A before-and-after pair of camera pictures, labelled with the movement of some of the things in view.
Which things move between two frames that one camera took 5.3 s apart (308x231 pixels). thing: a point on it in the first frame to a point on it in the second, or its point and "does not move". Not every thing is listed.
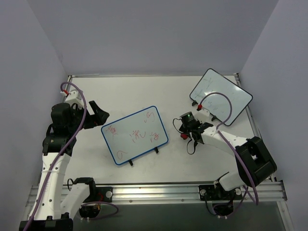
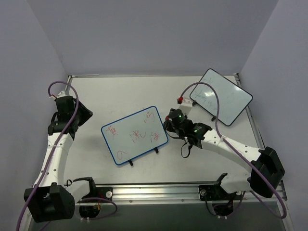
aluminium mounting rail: (269, 194) does not move
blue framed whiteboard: (134, 134) does not move
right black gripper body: (196, 131) to (168, 125)
